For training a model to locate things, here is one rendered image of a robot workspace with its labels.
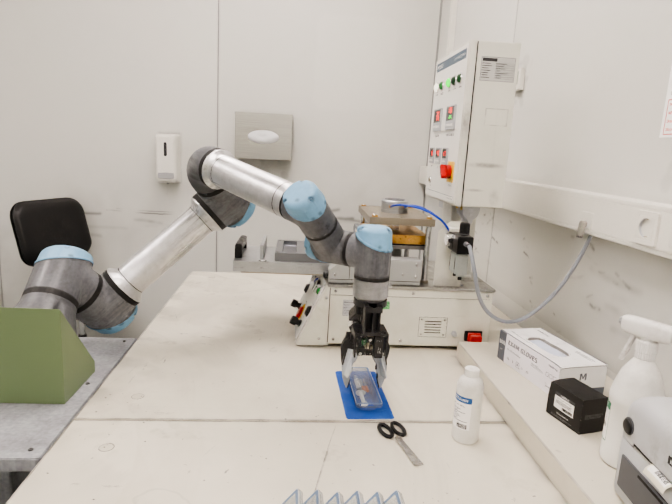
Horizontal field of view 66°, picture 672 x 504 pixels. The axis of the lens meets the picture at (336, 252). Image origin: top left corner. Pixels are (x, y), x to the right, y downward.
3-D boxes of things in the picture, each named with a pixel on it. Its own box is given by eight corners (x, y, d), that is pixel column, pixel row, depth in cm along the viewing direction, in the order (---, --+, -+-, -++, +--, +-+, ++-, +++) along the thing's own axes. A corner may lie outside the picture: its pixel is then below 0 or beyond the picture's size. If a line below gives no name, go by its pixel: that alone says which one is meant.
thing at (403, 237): (412, 237, 166) (415, 207, 164) (429, 251, 145) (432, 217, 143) (358, 235, 165) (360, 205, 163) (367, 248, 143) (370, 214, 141)
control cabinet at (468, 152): (457, 262, 175) (477, 62, 163) (493, 288, 143) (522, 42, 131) (409, 260, 174) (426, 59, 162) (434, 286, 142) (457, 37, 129)
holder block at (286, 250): (329, 249, 165) (330, 241, 164) (334, 263, 145) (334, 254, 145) (277, 247, 164) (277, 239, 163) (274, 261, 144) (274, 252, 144)
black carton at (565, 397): (569, 408, 106) (574, 376, 104) (603, 431, 97) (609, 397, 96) (545, 411, 104) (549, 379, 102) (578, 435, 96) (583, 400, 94)
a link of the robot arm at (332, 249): (306, 208, 113) (349, 214, 107) (325, 238, 121) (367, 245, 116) (290, 237, 110) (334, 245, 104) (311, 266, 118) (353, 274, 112)
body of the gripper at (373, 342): (352, 360, 108) (355, 305, 105) (347, 345, 116) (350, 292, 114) (388, 361, 109) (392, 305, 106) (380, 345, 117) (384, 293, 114)
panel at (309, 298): (296, 308, 173) (322, 260, 171) (295, 342, 144) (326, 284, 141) (290, 306, 173) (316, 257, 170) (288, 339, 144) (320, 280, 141)
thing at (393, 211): (430, 236, 170) (434, 196, 167) (459, 256, 140) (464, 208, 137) (356, 233, 168) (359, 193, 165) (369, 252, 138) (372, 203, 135)
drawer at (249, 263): (334, 260, 167) (335, 236, 165) (339, 277, 145) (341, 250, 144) (241, 257, 164) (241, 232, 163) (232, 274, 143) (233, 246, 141)
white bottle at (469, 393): (468, 429, 104) (476, 361, 101) (483, 443, 99) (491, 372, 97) (446, 432, 103) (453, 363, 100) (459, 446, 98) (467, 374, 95)
